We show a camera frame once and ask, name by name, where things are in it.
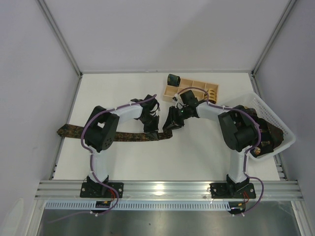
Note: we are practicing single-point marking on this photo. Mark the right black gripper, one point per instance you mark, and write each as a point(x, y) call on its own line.
point(175, 117)

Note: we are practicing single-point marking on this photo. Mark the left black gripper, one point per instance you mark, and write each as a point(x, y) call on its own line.
point(151, 122)

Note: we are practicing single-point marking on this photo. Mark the dark key-patterned tie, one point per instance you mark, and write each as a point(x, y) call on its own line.
point(74, 131)

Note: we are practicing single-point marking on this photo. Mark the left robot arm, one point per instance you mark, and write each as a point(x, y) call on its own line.
point(99, 132)

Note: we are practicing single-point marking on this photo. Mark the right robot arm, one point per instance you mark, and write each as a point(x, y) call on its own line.
point(239, 130)

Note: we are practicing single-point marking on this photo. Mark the pile of dark ties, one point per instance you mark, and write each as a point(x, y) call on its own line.
point(271, 136)

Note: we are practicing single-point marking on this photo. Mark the wooden compartment box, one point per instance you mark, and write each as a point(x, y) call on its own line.
point(198, 88)

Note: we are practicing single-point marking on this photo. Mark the rolled dark green tie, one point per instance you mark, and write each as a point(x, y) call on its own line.
point(173, 80)

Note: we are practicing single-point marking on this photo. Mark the rolled gold patterned tie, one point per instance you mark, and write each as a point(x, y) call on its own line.
point(212, 95)

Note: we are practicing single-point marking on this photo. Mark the white plastic basket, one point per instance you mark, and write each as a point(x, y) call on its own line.
point(252, 100)

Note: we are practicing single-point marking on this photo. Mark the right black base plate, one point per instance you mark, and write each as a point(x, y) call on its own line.
point(225, 190)

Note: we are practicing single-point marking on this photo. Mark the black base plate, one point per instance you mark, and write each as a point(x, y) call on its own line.
point(96, 190)
point(225, 190)

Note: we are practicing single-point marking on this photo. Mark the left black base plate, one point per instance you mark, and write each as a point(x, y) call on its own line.
point(96, 190)

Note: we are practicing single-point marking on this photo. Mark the aluminium mounting rail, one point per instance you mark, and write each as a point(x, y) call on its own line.
point(167, 190)

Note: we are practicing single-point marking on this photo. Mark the white slotted cable duct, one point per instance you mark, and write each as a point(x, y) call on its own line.
point(145, 205)

